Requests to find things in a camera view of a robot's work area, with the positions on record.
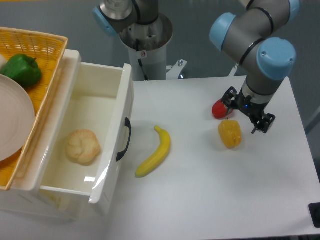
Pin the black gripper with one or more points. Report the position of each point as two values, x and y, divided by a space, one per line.
232 101

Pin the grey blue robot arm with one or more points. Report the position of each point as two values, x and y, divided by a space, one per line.
247 39

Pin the white top drawer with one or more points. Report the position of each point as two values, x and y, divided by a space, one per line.
100 107

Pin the white drawer cabinet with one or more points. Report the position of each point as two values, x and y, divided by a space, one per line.
25 195

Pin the yellow bell pepper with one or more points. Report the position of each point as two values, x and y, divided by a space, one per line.
230 133

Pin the red bell pepper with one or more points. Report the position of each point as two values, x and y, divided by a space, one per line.
219 110

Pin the yellow banana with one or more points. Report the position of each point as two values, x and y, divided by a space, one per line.
157 158

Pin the black table corner device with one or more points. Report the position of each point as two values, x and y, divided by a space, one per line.
314 209

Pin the round bread roll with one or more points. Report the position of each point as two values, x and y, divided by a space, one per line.
82 146

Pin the yellow woven basket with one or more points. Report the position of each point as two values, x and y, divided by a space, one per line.
47 51

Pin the beige round plate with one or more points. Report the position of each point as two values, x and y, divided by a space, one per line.
17 117

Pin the green bell pepper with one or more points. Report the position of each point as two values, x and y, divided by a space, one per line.
22 69

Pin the white object in basket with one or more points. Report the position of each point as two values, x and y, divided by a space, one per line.
3 61

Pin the black drawer handle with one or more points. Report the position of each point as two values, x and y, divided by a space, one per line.
126 141

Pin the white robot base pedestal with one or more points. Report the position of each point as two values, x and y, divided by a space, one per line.
147 50

